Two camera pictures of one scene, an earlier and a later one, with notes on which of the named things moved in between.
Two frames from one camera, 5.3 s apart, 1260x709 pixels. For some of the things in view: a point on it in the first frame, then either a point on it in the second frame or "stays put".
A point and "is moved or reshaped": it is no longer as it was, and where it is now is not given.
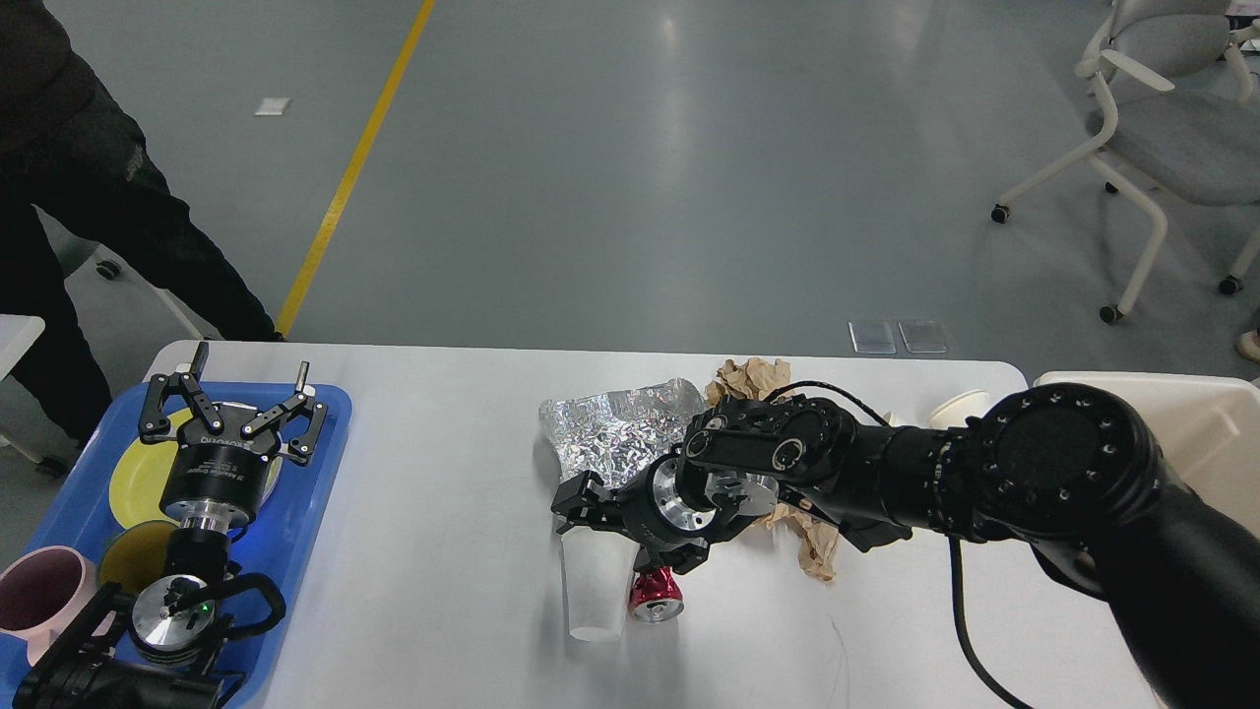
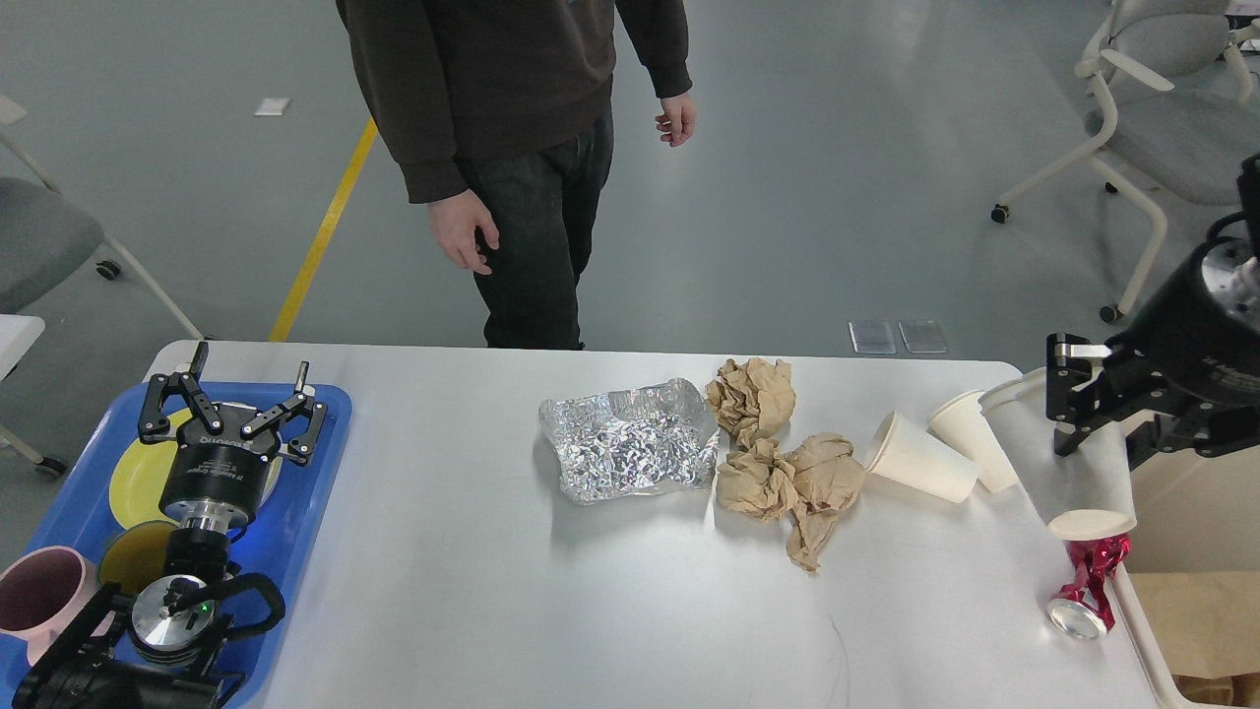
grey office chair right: x=1187 y=124 stays put
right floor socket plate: x=924 y=338 stays put
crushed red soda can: x=655 y=596 → x=1084 y=608
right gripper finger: x=682 y=558 → x=1212 y=429
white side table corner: x=17 y=334 stays put
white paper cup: x=599 y=567 is moved or reshaped
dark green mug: x=136 y=554 stays put
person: x=66 y=138 → x=511 y=100
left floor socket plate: x=872 y=337 stays put
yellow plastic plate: x=140 y=472 stays put
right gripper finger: x=587 y=501 → x=1069 y=361
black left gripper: x=218 y=477 stays put
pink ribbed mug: x=43 y=591 stays put
